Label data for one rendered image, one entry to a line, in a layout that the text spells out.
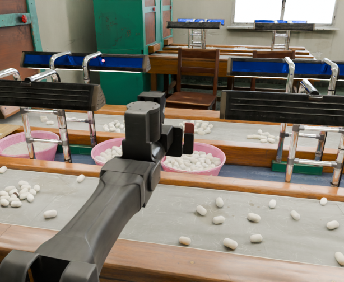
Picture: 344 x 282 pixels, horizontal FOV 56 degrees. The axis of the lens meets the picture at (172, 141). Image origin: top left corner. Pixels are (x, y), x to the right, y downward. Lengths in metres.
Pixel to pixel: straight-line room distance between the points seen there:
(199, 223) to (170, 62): 2.82
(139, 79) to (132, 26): 0.57
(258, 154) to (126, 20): 2.60
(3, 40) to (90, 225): 1.64
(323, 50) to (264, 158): 4.64
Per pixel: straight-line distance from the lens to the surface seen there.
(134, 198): 0.46
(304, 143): 1.59
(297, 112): 0.90
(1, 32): 1.94
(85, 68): 1.42
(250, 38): 5.85
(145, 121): 0.51
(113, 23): 3.76
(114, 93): 3.90
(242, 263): 0.84
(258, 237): 0.93
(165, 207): 1.04
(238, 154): 1.43
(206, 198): 1.09
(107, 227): 0.40
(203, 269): 0.81
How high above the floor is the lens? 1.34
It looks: 23 degrees down
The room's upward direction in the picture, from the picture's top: straight up
